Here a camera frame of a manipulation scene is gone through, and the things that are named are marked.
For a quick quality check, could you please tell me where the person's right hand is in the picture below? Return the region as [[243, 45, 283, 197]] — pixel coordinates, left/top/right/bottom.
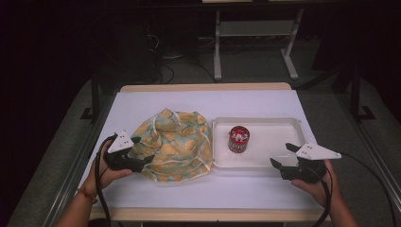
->
[[290, 159, 342, 208]]

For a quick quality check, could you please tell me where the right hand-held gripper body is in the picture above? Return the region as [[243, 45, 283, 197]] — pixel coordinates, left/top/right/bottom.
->
[[280, 142, 342, 184]]

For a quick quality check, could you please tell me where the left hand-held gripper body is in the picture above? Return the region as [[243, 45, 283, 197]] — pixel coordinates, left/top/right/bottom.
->
[[102, 130, 147, 173]]

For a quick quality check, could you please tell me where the person's left hand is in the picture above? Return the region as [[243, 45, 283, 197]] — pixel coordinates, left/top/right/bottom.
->
[[82, 139, 134, 194]]

